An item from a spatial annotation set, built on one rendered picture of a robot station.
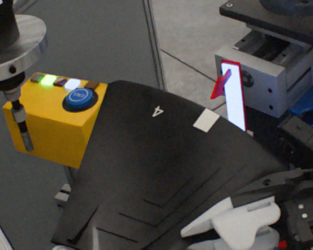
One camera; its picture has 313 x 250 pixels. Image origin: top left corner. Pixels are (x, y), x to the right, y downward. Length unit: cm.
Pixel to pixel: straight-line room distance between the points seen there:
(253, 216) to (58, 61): 118
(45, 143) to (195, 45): 214
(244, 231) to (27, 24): 28
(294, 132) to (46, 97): 48
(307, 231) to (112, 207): 19
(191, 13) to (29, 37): 296
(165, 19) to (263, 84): 223
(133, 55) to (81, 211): 143
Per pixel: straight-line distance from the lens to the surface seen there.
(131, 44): 205
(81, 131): 98
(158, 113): 75
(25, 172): 172
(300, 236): 60
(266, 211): 63
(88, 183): 70
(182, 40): 319
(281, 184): 62
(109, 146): 73
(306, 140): 68
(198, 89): 286
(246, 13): 125
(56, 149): 105
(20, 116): 49
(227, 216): 63
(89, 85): 104
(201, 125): 75
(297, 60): 122
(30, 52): 44
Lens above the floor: 165
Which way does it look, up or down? 37 degrees down
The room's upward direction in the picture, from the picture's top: 11 degrees counter-clockwise
